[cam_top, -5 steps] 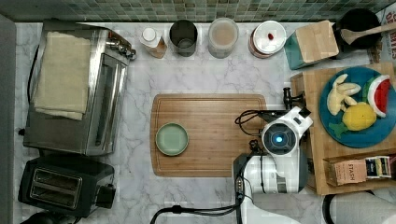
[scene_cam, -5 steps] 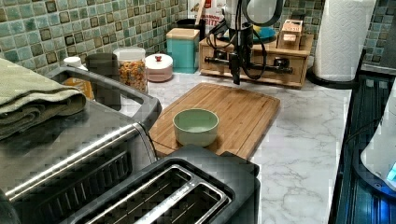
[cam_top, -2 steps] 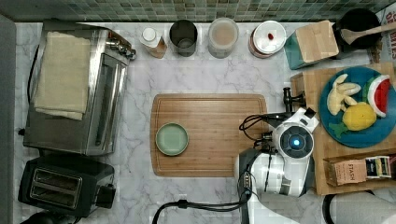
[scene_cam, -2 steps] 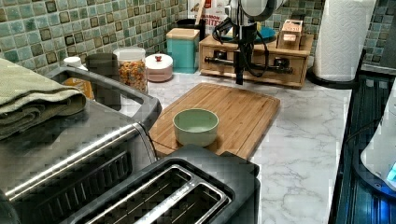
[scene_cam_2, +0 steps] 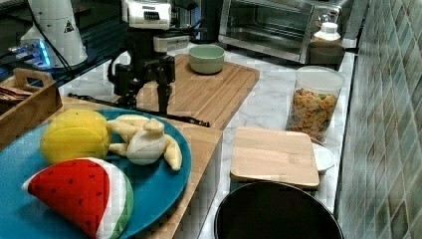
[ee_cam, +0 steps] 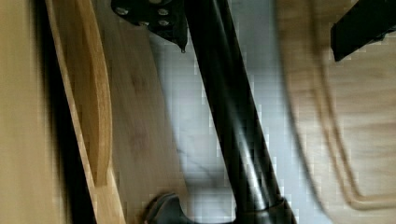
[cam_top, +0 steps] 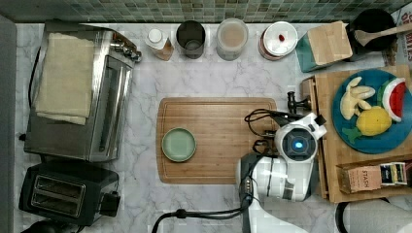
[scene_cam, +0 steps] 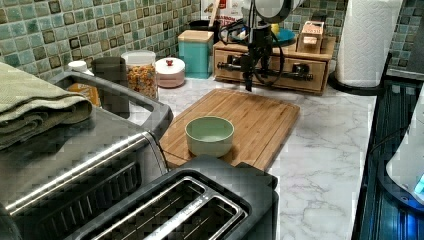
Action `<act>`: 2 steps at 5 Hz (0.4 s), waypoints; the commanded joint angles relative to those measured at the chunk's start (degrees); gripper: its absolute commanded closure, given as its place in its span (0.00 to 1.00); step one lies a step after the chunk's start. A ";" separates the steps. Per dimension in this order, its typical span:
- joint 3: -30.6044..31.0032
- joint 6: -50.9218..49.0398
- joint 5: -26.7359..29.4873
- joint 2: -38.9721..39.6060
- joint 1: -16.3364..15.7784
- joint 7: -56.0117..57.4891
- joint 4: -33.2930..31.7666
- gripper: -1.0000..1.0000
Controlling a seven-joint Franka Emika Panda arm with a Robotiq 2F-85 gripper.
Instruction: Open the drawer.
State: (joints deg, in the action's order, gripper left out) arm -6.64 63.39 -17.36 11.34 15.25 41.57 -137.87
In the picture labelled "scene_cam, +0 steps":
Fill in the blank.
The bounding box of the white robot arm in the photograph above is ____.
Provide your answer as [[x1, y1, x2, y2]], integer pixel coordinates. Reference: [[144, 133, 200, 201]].
[[241, 0, 306, 91]]

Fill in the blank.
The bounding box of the teal plate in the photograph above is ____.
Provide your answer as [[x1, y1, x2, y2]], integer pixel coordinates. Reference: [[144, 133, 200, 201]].
[[271, 28, 296, 47]]

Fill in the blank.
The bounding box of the wooden drawer box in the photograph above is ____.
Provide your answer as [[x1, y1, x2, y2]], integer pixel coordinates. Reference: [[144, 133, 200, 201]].
[[213, 36, 336, 95]]

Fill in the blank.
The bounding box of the black toaster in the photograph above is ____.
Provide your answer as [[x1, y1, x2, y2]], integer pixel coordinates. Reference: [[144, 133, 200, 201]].
[[65, 156, 279, 240]]

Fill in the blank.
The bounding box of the stainless toaster oven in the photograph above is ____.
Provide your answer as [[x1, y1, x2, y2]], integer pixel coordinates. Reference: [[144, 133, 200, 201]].
[[1, 72, 173, 240]]

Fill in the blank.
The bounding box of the teal canister with wooden lid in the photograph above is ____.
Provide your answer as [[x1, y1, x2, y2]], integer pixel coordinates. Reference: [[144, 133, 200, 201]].
[[178, 30, 214, 79]]

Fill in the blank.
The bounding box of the bamboo cutting board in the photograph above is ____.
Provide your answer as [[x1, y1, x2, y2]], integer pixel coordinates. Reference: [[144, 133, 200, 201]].
[[160, 89, 300, 171]]

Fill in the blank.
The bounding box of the clear cereal jar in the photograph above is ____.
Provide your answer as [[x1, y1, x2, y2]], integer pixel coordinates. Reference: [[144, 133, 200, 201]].
[[121, 50, 158, 99]]

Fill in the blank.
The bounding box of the pale green ceramic bowl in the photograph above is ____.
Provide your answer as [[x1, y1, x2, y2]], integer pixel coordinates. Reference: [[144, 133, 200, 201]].
[[185, 116, 235, 157]]

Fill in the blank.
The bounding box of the white paper towel roll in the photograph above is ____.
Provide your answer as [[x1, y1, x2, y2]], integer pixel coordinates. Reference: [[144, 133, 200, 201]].
[[335, 0, 403, 87]]

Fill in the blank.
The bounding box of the black drawer handle bar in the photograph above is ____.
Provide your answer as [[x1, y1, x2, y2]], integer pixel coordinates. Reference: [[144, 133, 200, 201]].
[[217, 62, 313, 81]]

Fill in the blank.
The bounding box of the folded green towel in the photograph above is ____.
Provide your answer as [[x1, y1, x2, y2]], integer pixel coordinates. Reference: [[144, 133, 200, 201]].
[[0, 63, 92, 149]]

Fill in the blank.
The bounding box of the white capped bottle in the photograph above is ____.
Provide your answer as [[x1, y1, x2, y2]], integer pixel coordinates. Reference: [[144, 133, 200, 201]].
[[66, 60, 102, 107]]

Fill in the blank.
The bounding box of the red white food box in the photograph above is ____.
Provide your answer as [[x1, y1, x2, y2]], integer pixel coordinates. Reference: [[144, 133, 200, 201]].
[[200, 0, 244, 25]]

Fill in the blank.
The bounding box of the pink ceramic jar with lid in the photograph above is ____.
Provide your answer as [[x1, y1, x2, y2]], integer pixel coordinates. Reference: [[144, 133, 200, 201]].
[[155, 57, 185, 88]]

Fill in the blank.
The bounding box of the small wooden box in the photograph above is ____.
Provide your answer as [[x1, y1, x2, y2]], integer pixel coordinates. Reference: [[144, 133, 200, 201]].
[[296, 21, 325, 54]]

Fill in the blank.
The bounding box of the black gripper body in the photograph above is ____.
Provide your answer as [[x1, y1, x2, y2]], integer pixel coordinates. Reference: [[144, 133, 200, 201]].
[[247, 27, 273, 64]]

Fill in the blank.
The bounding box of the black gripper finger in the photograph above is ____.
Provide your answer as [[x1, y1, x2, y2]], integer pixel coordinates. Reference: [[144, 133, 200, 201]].
[[260, 56, 269, 79], [243, 55, 253, 92]]

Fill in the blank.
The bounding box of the black cable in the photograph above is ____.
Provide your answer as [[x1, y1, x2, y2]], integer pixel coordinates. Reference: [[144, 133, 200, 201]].
[[218, 21, 286, 87]]

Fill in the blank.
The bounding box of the black paper towel holder base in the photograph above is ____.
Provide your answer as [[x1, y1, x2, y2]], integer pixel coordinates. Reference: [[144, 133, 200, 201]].
[[327, 52, 392, 96]]

